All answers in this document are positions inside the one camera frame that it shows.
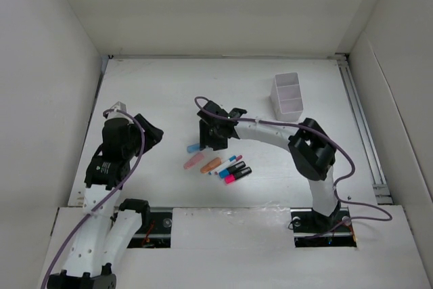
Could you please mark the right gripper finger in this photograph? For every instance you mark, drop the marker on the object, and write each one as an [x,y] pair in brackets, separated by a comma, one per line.
[203,134]
[218,143]

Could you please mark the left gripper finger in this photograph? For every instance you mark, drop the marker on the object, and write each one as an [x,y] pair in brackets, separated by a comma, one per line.
[153,136]
[145,124]

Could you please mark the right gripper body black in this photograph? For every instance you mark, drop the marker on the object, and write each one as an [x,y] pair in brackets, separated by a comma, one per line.
[214,128]

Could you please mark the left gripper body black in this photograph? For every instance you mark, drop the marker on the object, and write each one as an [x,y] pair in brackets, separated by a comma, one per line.
[133,147]

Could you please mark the blue highlighter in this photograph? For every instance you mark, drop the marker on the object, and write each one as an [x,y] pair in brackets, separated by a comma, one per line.
[193,148]

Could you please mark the orange highlighter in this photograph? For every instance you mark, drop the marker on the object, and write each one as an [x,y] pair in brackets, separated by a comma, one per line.
[213,164]

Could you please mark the thin blue capped pen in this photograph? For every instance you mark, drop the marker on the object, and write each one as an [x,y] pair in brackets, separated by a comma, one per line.
[224,164]

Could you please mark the pink highlighter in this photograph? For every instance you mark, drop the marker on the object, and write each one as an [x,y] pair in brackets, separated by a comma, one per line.
[194,160]

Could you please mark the thin pink capped pen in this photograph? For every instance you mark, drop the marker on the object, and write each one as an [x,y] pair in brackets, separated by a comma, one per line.
[238,158]

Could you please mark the black marker blue cap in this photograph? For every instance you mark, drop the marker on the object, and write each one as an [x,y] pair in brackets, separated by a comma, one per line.
[231,169]

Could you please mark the black marker pink cap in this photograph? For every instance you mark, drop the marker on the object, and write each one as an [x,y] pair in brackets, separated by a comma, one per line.
[237,175]

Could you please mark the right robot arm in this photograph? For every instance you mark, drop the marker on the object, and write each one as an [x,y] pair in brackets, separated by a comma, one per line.
[313,152]

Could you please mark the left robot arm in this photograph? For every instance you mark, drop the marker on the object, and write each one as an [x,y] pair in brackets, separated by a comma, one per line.
[89,254]

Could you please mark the white divided container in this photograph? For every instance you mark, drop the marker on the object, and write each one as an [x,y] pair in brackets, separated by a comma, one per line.
[286,97]

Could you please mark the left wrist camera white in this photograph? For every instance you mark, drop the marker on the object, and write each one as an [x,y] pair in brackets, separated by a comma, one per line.
[117,108]

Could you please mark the front aluminium rail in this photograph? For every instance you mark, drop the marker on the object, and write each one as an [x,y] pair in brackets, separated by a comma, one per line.
[187,226]

